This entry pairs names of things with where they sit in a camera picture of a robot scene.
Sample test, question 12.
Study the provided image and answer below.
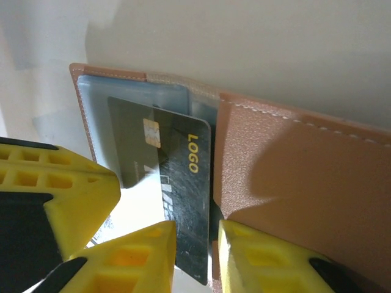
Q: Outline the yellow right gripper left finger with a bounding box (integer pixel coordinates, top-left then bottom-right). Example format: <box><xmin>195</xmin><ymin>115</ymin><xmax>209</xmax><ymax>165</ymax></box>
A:
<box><xmin>32</xmin><ymin>220</ymin><xmax>177</xmax><ymax>293</ymax></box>

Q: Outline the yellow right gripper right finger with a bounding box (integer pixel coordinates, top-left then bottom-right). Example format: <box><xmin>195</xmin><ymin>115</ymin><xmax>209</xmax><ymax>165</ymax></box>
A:
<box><xmin>217</xmin><ymin>219</ymin><xmax>389</xmax><ymax>293</ymax></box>

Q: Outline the black credit card gold logo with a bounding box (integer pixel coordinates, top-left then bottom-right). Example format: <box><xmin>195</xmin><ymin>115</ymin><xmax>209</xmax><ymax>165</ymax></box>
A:
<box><xmin>107</xmin><ymin>96</ymin><xmax>212</xmax><ymax>286</ymax></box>

